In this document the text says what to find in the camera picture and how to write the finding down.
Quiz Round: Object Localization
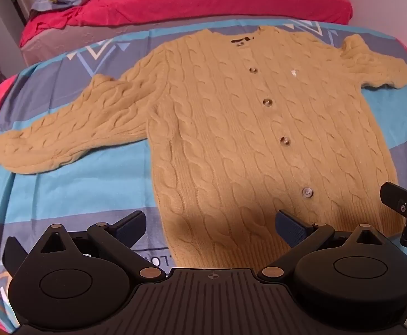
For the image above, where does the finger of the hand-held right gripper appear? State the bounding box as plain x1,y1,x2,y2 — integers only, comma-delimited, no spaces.
380,181,407,252

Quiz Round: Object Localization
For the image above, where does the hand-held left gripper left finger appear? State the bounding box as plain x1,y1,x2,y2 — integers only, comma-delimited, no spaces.
40,210,167,285

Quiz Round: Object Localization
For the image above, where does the blue grey patterned bed sheet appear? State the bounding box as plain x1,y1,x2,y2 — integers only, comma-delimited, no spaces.
0,19,407,294

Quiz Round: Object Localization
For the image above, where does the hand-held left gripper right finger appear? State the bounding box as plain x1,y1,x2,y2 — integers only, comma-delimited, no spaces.
257,210,387,284

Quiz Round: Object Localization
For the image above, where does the tan cable-knit cardigan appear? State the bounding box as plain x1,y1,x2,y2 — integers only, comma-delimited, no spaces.
0,24,407,269

